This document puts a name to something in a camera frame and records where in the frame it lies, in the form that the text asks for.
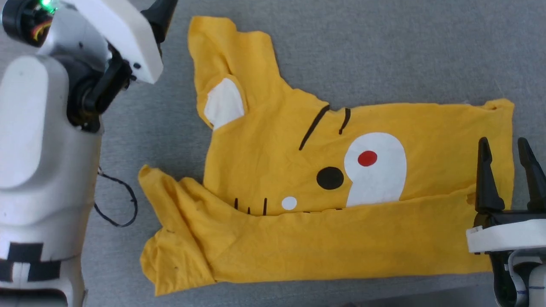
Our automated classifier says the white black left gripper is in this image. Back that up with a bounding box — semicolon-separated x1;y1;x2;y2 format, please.
70;0;179;85

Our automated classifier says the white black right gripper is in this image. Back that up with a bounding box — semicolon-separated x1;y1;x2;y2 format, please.
465;137;546;255

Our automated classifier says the yellow cartoon face T-shirt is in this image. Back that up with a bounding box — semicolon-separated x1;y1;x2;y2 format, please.
138;16;516;296

